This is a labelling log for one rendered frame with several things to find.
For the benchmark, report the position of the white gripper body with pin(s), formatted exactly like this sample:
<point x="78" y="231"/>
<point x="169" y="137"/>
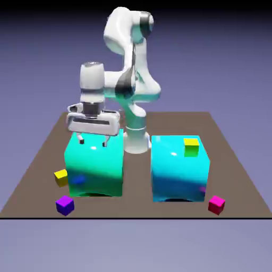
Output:
<point x="93" y="125"/>

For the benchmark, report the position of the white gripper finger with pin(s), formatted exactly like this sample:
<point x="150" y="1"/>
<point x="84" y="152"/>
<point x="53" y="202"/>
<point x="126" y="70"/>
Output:
<point x="81" y="139"/>
<point x="105" y="142"/>

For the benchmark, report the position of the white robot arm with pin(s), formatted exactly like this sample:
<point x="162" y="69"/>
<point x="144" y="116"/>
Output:
<point x="136" y="63"/>

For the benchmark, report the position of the small yellow cube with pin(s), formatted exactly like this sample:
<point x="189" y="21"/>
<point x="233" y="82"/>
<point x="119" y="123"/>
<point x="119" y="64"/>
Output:
<point x="191" y="146"/>
<point x="61" y="177"/>

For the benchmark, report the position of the small purple cube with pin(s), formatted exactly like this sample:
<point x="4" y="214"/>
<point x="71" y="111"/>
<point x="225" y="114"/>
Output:
<point x="65" y="205"/>

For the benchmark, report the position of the small pink cube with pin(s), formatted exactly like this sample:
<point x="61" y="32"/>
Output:
<point x="216" y="205"/>

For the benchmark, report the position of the large turquoise box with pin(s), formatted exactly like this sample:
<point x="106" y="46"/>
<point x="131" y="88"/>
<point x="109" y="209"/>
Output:
<point x="94" y="163"/>

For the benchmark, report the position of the large cyan box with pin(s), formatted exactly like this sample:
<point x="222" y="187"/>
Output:
<point x="179" y="170"/>

